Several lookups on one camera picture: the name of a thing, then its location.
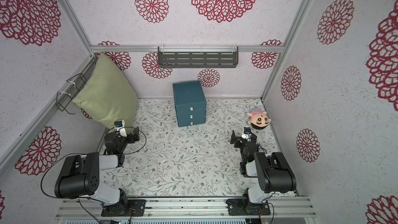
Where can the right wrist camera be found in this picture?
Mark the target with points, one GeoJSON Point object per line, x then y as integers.
{"type": "Point", "coordinates": [246, 133]}

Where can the teal drawer cabinet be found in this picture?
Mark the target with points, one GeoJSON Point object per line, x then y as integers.
{"type": "Point", "coordinates": [188, 92]}

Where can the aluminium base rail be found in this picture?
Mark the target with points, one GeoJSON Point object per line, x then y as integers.
{"type": "Point", "coordinates": [217, 207]}

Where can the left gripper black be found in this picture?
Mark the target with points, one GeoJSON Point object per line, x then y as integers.
{"type": "Point", "coordinates": [136, 135]}

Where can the teal top drawer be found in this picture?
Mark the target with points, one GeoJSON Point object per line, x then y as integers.
{"type": "Point", "coordinates": [201, 106]}

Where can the grey wall shelf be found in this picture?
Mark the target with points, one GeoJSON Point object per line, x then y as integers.
{"type": "Point", "coordinates": [200, 57]}

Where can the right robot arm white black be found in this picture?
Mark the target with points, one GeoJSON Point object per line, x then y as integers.
{"type": "Point", "coordinates": [272, 171]}

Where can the cartoon boy plush head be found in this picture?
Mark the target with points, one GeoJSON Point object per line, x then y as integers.
{"type": "Point", "coordinates": [259, 120]}

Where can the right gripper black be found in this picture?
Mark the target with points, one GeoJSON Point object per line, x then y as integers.
{"type": "Point", "coordinates": [237, 138]}

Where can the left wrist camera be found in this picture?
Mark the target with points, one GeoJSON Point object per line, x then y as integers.
{"type": "Point", "coordinates": [119, 126]}

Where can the green pillow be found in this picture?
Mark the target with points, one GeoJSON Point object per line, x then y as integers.
{"type": "Point", "coordinates": [107, 96]}

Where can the black wire wall rack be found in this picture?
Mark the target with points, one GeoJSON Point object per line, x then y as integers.
{"type": "Point", "coordinates": [74, 86]}

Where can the teal bottom drawer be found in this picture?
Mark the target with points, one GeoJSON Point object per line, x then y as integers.
{"type": "Point", "coordinates": [188, 122]}

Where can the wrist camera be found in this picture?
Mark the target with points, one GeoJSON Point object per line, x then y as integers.
{"type": "Point", "coordinates": [246, 133]}
{"type": "Point", "coordinates": [119, 126]}

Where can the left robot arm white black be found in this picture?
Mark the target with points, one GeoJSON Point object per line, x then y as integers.
{"type": "Point", "coordinates": [80, 176]}

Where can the teal drawer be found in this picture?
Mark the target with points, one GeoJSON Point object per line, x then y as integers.
{"type": "Point", "coordinates": [201, 106]}
{"type": "Point", "coordinates": [188, 122]}
{"type": "Point", "coordinates": [191, 116]}

